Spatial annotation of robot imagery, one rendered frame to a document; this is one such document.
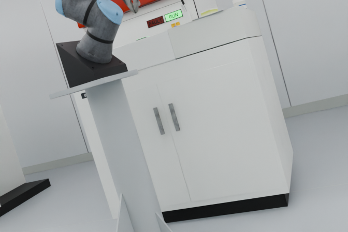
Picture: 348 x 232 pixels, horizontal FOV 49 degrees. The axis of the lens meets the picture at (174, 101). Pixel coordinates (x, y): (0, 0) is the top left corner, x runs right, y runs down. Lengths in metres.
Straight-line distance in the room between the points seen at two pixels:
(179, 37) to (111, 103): 0.48
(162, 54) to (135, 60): 0.15
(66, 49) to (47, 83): 3.25
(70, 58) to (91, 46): 0.10
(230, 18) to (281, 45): 2.12
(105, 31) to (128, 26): 1.06
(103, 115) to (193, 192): 0.66
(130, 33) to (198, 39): 0.89
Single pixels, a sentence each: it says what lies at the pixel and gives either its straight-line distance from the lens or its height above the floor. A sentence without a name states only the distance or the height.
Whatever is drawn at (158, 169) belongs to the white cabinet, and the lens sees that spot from 2.00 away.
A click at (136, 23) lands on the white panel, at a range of 2.60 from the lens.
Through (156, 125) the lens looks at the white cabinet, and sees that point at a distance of 1.93.
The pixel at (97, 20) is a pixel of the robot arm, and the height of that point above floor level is 1.04.
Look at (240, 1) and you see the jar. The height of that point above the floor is 1.04.
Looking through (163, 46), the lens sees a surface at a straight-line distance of 1.86.
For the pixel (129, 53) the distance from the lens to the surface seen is 1.93.
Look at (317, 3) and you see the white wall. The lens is 3.86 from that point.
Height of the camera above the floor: 0.78
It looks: 5 degrees down
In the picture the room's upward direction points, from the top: 16 degrees counter-clockwise
